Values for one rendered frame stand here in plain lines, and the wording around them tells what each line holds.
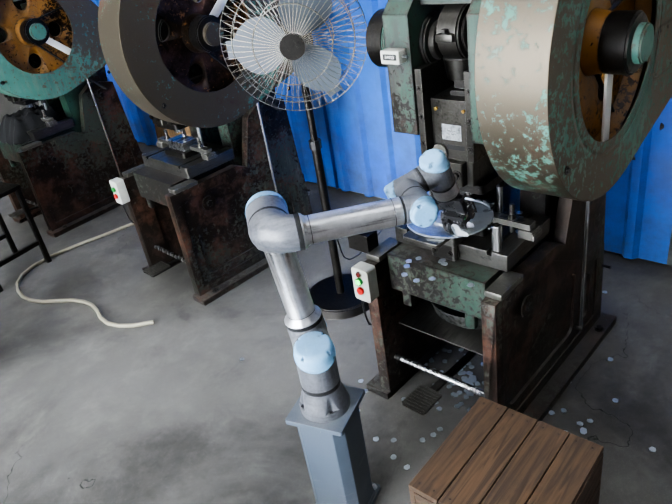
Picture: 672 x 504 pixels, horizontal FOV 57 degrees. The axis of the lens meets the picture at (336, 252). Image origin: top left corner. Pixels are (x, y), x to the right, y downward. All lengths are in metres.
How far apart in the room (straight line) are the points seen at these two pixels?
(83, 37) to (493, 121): 3.47
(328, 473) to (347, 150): 2.57
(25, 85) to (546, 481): 3.71
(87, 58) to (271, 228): 3.21
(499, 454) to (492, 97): 0.98
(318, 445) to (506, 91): 1.13
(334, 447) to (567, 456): 0.65
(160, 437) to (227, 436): 0.28
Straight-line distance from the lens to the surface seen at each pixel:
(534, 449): 1.89
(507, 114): 1.51
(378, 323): 2.33
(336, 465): 1.96
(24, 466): 2.87
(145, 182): 3.46
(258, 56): 2.58
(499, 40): 1.48
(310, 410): 1.85
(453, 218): 1.84
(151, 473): 2.56
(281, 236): 1.54
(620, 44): 1.73
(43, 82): 4.46
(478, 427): 1.94
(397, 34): 1.98
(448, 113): 2.00
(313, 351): 1.75
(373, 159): 3.99
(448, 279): 2.07
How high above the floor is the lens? 1.75
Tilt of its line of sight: 29 degrees down
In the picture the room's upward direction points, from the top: 10 degrees counter-clockwise
